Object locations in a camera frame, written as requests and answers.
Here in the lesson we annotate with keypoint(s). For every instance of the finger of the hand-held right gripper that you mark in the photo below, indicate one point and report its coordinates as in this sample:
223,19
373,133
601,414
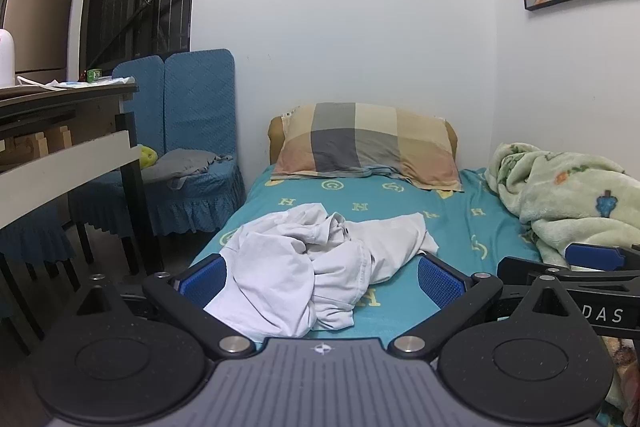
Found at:
595,253
520,271

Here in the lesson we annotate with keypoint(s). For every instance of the plaid pillow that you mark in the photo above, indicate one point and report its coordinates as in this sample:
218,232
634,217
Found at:
360,142

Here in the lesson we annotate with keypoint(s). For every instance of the white t-shirt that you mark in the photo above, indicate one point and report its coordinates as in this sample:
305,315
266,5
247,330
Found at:
300,267

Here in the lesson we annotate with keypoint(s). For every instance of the brown cream furry blanket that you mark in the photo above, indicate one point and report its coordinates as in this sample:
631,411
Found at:
625,382

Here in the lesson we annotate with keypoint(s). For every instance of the white bottle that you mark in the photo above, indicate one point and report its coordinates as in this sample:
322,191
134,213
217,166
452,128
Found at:
6,57

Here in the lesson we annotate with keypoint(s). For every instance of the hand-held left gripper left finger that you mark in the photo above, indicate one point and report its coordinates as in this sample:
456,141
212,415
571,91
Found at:
202,284

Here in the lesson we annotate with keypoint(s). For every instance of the papers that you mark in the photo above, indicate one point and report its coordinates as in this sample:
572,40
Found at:
95,82

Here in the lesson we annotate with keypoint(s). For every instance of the pale green fleece blanket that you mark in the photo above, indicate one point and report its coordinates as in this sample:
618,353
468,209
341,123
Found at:
565,192

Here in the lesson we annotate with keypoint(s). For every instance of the small green box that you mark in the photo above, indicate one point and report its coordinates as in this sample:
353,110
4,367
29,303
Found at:
94,76

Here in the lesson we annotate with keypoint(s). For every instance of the yellow green plush toy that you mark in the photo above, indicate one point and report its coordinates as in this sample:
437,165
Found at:
148,157

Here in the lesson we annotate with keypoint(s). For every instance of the grey cloth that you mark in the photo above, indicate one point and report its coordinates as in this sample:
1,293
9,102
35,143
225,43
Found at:
185,164

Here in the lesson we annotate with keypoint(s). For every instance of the mustard yellow pillow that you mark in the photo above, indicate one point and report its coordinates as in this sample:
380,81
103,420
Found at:
275,132

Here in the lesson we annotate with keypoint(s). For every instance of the wooden table with white frame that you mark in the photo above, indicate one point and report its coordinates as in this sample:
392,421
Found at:
65,157

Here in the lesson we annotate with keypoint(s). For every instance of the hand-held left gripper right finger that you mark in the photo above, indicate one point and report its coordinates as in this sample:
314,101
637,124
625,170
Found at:
440,282

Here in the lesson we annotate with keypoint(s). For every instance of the bed with teal printed sheet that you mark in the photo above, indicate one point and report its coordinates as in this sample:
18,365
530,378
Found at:
400,217

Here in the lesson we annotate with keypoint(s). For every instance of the beige refrigerator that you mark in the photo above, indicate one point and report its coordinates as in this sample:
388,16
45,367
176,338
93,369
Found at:
40,17

